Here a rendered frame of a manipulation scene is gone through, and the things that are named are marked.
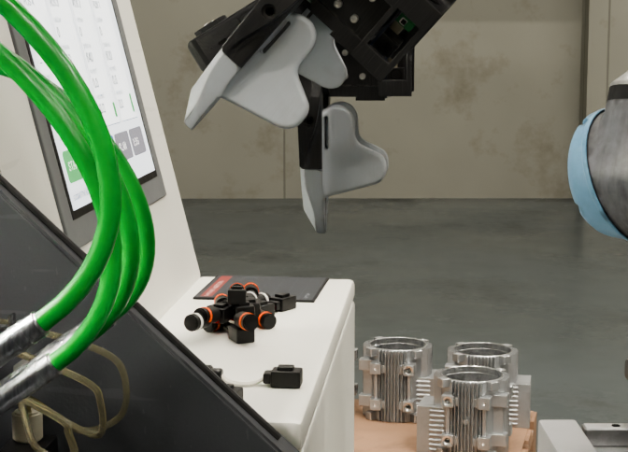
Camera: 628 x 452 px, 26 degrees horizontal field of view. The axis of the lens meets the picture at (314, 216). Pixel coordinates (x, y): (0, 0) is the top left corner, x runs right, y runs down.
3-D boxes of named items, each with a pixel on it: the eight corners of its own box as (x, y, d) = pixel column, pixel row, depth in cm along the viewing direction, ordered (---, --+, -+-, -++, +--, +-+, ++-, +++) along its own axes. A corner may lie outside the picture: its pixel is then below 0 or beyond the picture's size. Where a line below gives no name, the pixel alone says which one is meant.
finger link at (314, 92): (320, 171, 92) (320, 40, 91) (297, 171, 92) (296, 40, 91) (325, 164, 97) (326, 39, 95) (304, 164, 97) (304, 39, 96)
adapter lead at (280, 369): (303, 384, 136) (303, 363, 136) (300, 389, 134) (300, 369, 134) (183, 380, 138) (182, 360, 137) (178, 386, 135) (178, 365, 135)
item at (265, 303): (275, 349, 151) (274, 301, 150) (179, 346, 152) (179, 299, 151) (297, 306, 173) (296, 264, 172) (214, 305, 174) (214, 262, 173)
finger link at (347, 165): (385, 239, 94) (386, 105, 92) (299, 238, 94) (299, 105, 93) (387, 233, 97) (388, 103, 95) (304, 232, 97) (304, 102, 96)
